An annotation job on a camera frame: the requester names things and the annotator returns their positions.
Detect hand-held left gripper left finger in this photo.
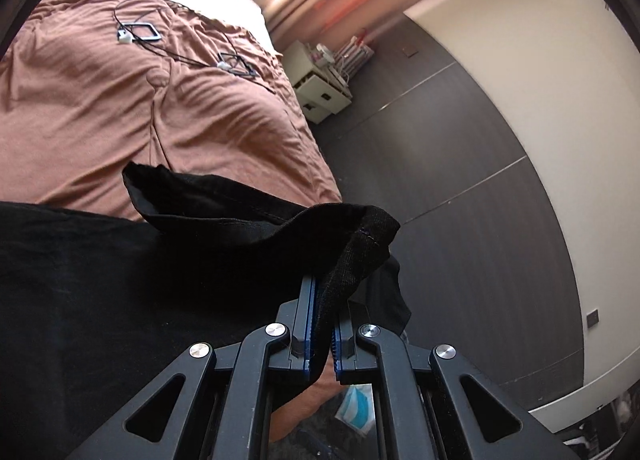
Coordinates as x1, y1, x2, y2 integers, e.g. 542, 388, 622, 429
65, 275, 321, 460

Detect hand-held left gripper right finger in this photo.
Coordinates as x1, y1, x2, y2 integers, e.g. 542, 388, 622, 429
330, 303, 581, 460

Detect black pants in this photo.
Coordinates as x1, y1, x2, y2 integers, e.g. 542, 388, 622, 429
0, 161, 413, 460

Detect blue white packet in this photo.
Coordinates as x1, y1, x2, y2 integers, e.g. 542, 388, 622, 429
336, 385, 375, 436

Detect white bedside cabinet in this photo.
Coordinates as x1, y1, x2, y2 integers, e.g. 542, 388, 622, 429
292, 39, 353, 125

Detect brown fleece blanket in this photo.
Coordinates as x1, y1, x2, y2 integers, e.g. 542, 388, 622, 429
0, 0, 343, 221

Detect thin black cable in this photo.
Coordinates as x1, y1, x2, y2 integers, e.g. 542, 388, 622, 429
112, 0, 261, 81

